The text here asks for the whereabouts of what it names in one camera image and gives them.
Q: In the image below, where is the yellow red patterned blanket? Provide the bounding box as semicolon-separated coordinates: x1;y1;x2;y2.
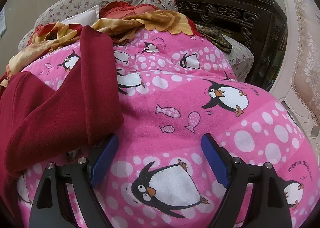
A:
3;10;196;80

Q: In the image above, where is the red fringed cushion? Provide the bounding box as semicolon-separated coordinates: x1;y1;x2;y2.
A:
99;2;159;19

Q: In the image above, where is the white pillow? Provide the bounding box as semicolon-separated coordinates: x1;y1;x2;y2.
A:
61;5;99;26

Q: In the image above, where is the dark red fleece garment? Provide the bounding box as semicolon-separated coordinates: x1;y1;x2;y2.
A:
1;26;124;219

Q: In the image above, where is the pink penguin print blanket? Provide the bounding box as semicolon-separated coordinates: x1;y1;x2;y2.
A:
15;27;317;228

